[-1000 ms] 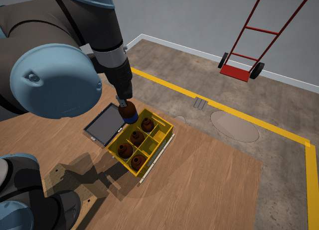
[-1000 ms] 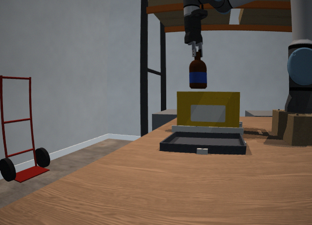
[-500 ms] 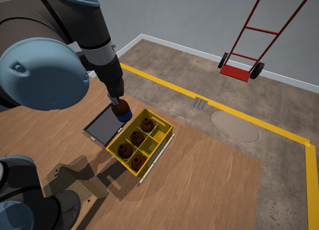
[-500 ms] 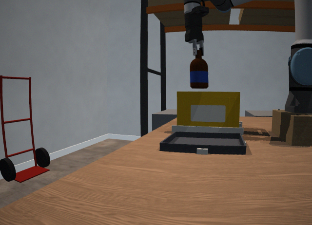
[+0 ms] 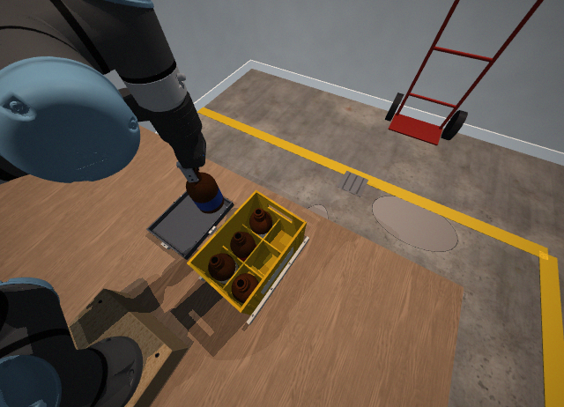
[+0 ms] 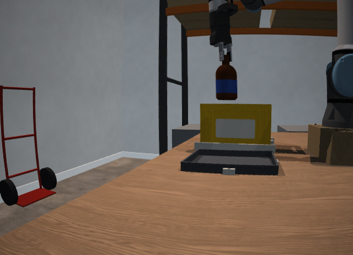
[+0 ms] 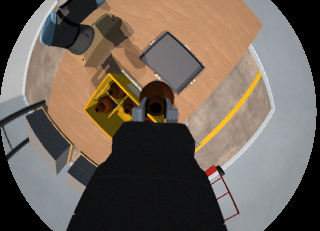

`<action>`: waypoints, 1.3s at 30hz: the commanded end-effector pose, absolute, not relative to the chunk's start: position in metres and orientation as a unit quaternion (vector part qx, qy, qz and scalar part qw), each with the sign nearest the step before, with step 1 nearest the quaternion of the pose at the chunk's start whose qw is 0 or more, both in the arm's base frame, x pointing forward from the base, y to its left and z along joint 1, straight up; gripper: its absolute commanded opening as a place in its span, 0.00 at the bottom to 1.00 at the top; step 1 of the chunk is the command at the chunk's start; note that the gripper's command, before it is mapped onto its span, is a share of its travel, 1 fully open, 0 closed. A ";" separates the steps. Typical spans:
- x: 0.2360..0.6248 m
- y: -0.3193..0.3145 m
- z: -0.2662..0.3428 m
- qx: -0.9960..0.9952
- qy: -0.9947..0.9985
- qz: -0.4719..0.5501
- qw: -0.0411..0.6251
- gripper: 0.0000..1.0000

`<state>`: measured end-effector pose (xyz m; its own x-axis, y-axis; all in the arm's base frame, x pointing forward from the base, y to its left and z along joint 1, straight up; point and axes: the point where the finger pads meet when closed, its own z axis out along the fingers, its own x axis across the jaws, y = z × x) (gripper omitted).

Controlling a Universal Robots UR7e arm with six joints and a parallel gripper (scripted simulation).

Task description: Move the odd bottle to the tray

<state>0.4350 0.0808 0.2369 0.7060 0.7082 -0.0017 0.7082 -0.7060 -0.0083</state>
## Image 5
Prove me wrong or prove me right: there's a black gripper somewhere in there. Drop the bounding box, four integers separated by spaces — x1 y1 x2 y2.
118 64 206 182

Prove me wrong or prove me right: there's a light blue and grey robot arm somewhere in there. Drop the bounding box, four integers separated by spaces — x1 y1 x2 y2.
0 0 176 407

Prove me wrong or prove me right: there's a brown bottle with blue label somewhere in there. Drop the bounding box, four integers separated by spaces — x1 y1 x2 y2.
186 167 224 214

